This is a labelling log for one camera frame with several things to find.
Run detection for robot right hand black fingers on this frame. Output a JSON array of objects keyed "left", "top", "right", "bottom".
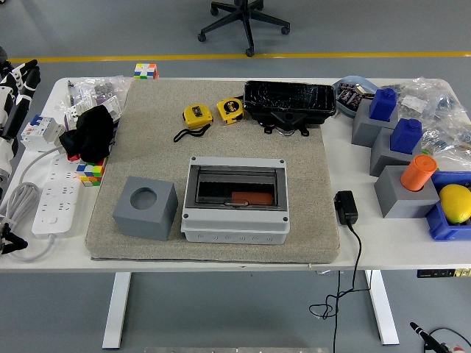
[{"left": 409, "top": 321, "right": 467, "bottom": 353}]

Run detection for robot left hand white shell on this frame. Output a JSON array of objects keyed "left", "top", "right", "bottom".
[{"left": 0, "top": 60, "right": 41, "bottom": 177}]

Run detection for grey electrical box clear lid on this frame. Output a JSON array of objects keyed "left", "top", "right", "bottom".
[{"left": 181, "top": 156, "right": 289, "bottom": 244}]

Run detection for orange cylinder battery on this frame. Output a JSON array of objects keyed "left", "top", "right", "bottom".
[
  {"left": 400, "top": 154, "right": 439, "bottom": 192},
  {"left": 231, "top": 190, "right": 274, "bottom": 206}
]

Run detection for white table leg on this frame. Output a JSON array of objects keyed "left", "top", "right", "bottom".
[
  {"left": 364, "top": 270, "right": 400, "bottom": 346},
  {"left": 102, "top": 272, "right": 132, "bottom": 349}
]

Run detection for black table control panel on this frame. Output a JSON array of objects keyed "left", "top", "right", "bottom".
[{"left": 417, "top": 268, "right": 471, "bottom": 279}]

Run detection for clear bags of small parts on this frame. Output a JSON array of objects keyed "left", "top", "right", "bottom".
[{"left": 54, "top": 76, "right": 132, "bottom": 128}]

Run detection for black cloth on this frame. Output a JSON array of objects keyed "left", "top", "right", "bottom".
[{"left": 58, "top": 107, "right": 116, "bottom": 163}]

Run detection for white power strip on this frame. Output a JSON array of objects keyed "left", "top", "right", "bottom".
[{"left": 31, "top": 153, "right": 84, "bottom": 236}]

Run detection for blue storage bin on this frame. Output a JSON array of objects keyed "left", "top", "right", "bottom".
[{"left": 425, "top": 171, "right": 471, "bottom": 242}]

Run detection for grey block holder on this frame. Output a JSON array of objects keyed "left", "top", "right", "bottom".
[
  {"left": 369, "top": 126, "right": 424, "bottom": 177},
  {"left": 351, "top": 98, "right": 400, "bottom": 149},
  {"left": 374, "top": 164, "right": 441, "bottom": 219}
]

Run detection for yellow lemon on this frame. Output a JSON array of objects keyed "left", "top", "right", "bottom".
[{"left": 439, "top": 184, "right": 471, "bottom": 224}]

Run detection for colourful puzzle cube white cross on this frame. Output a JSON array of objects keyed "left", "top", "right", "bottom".
[{"left": 133, "top": 63, "right": 160, "bottom": 80}]

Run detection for grey-brown mat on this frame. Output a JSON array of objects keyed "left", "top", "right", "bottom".
[{"left": 85, "top": 79, "right": 341, "bottom": 263}]

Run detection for grey cube holder round hole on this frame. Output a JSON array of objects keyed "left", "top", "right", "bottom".
[{"left": 112, "top": 175, "right": 179, "bottom": 242}]

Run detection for blue plastic block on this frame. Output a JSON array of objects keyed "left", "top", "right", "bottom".
[
  {"left": 389, "top": 118, "right": 423, "bottom": 154},
  {"left": 369, "top": 88, "right": 398, "bottom": 122}
]

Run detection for dark component packets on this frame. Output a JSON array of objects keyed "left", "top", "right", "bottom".
[{"left": 337, "top": 82, "right": 364, "bottom": 110}]

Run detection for black office chair base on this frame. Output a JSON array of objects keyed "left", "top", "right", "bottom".
[{"left": 197, "top": 0, "right": 291, "bottom": 58}]

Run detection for light blue dish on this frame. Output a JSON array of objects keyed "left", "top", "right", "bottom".
[{"left": 333, "top": 75, "right": 380, "bottom": 118}]

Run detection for black plastic tray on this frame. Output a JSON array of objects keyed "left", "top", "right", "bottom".
[{"left": 243, "top": 80, "right": 338, "bottom": 137}]

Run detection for white circuit breaker blue switch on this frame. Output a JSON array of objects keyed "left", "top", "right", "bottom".
[{"left": 20, "top": 114, "right": 66, "bottom": 152}]

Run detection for white power cable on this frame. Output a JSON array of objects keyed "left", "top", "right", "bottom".
[{"left": 0, "top": 145, "right": 65, "bottom": 263}]

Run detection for black power adapter with cord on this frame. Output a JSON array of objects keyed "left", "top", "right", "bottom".
[{"left": 308, "top": 190, "right": 372, "bottom": 353}]

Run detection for yellow tape measure black strap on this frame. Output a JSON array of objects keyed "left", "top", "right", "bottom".
[{"left": 173, "top": 104, "right": 214, "bottom": 143}]

